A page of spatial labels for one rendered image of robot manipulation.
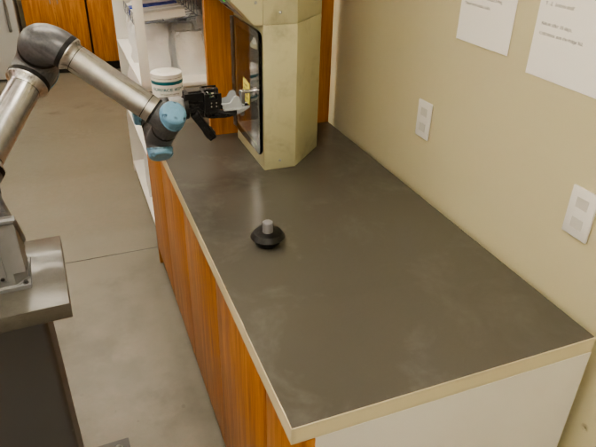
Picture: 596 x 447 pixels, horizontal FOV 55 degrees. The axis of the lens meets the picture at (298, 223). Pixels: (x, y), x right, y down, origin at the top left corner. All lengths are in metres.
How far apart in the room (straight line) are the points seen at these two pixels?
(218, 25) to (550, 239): 1.32
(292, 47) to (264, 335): 0.95
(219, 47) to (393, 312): 1.23
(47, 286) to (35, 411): 0.36
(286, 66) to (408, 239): 0.67
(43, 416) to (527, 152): 1.38
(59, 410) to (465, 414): 1.02
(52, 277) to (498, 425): 1.08
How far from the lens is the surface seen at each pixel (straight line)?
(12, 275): 1.48
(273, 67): 1.84
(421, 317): 1.33
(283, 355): 1.20
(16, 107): 1.73
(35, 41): 1.72
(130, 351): 2.68
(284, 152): 1.95
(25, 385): 1.63
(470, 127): 1.65
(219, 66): 2.19
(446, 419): 1.27
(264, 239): 1.49
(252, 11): 1.79
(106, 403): 2.48
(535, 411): 1.45
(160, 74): 2.52
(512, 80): 1.52
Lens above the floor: 1.75
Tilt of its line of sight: 30 degrees down
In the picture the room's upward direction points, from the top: 1 degrees clockwise
